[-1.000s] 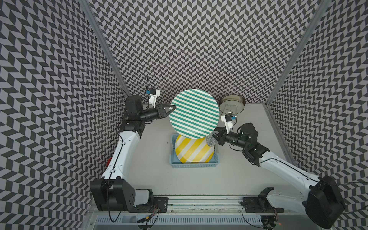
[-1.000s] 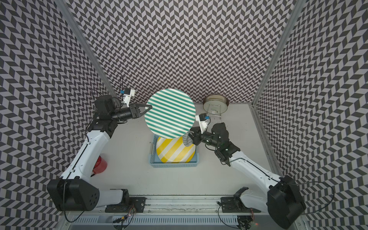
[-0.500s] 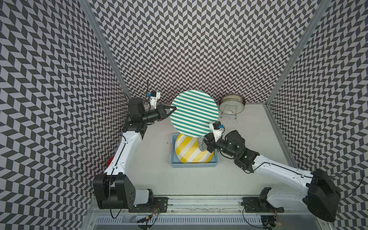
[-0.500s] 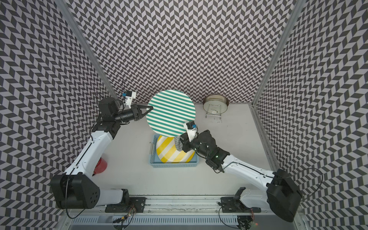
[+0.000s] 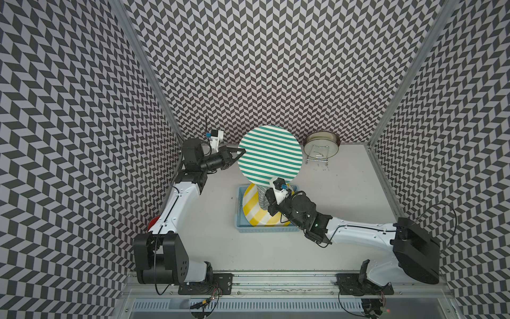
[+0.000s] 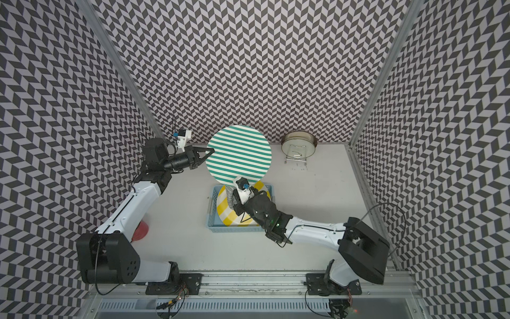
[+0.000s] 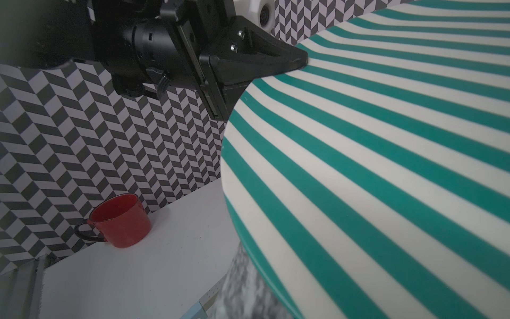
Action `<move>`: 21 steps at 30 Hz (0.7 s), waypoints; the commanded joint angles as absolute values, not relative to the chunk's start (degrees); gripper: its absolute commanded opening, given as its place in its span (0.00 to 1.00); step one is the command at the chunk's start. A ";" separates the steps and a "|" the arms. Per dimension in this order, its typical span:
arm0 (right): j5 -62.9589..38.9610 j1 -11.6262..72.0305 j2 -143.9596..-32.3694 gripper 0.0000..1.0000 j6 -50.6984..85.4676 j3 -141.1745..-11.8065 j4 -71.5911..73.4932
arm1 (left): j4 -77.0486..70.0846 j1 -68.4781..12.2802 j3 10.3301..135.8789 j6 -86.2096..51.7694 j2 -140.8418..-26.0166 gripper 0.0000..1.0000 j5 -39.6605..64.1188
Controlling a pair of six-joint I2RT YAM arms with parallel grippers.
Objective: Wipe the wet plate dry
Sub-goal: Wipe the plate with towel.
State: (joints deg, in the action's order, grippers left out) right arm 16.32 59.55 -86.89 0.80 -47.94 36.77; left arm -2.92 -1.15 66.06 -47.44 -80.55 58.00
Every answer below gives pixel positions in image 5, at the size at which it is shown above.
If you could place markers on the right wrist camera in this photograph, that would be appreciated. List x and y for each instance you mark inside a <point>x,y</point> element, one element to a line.
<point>279,184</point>

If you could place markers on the red emergency stop button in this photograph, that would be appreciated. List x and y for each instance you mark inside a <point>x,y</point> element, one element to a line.
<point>152,223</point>

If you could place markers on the yellow striped plate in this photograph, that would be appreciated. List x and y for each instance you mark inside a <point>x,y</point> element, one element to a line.
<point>257,217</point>

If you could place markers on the wire plate stand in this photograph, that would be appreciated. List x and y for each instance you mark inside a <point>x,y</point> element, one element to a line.
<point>317,159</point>

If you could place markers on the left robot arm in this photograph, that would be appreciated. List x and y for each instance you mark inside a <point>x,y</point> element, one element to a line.
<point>159,254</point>

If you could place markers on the grey microfibre cloth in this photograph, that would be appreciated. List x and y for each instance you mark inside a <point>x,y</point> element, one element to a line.
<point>262,196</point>

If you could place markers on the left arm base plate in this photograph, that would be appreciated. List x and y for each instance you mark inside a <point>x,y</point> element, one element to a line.
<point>220,282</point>

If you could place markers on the green striped plate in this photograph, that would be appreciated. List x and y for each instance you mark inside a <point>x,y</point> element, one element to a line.
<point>271,152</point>

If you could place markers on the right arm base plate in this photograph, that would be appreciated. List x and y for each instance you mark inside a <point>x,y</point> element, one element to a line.
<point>350,284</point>

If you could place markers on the aluminium front rail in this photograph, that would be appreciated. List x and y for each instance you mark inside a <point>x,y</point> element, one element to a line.
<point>286,285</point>

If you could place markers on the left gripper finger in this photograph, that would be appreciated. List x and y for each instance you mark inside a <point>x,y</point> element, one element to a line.
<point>232,150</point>
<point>231,159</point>

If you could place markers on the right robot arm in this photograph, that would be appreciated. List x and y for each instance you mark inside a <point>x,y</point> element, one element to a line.
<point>411,253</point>

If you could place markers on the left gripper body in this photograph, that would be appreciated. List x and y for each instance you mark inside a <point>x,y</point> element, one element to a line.
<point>214,161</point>

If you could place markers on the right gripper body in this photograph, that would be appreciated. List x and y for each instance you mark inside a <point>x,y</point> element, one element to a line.
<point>285,207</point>

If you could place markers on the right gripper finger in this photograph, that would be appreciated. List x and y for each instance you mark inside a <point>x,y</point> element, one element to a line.
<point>273,198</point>
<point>287,192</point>

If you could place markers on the light blue plastic basket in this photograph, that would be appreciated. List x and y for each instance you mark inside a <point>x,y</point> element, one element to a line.
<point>243,226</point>

